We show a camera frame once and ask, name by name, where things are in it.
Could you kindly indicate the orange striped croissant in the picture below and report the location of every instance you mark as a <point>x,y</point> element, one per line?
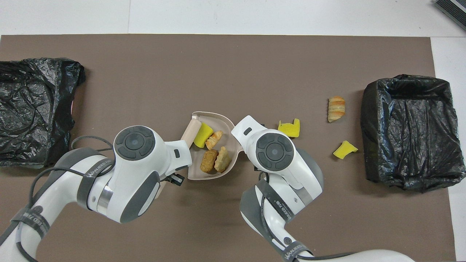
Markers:
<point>336,108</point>

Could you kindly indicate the pale ridged bread roll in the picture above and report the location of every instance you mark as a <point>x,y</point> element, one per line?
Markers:
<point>214,139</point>

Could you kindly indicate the yellow notched sponge piece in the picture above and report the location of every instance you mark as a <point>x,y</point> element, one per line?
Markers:
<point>289,130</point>

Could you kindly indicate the beige hand brush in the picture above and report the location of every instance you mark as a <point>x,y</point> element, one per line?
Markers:
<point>191,133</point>

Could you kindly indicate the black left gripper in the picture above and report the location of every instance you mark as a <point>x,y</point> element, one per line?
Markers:
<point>176,180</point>

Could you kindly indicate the brown bread bun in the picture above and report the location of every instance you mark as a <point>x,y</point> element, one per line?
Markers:
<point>208,161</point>

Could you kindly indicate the brown table mat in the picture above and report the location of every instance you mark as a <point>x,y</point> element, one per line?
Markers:
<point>255,65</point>

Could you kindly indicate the black bag lined bin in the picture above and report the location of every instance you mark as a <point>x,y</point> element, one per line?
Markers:
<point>411,134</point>
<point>32,102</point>

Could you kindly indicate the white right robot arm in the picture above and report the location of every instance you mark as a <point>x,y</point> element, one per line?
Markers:
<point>276,156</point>

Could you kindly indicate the yellow sponge green backing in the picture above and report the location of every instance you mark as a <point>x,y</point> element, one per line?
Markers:
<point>202,135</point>

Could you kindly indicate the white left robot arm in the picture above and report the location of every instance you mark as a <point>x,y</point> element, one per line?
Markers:
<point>138,171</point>

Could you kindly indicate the beige plastic dustpan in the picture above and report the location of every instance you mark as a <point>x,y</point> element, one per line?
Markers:
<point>227,125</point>

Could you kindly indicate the dark grey ribbed device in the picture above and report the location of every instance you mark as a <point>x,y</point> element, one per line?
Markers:
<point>453,12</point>

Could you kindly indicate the yellow curved sponge scrap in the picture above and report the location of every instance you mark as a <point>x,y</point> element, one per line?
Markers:
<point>344,150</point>

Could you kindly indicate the pale torn bread chunk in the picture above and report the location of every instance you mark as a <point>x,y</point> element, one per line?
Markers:
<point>222,160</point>

